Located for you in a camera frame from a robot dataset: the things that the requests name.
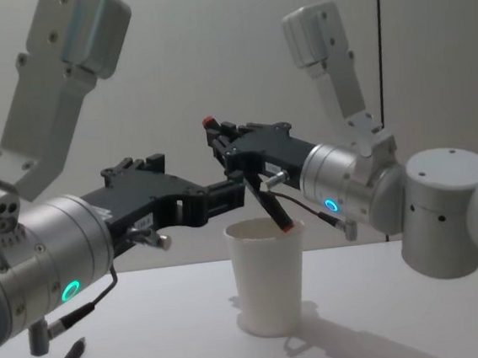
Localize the thin dark wrist cable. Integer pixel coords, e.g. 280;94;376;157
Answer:
262;164;358;248
19;226;183;357

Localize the thin dark right wrist cable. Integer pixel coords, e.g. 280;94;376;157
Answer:
262;164;358;248

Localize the thin dark left wrist cable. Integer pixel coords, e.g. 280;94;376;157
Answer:
19;226;183;357

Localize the white paper cup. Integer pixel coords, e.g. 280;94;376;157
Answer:
223;213;314;341

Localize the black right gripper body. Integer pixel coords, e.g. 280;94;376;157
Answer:
220;117;309;198

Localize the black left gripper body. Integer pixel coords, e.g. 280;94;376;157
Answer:
76;148;213;261

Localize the black pen with red cap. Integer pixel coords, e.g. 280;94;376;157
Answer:
200;108;298;242

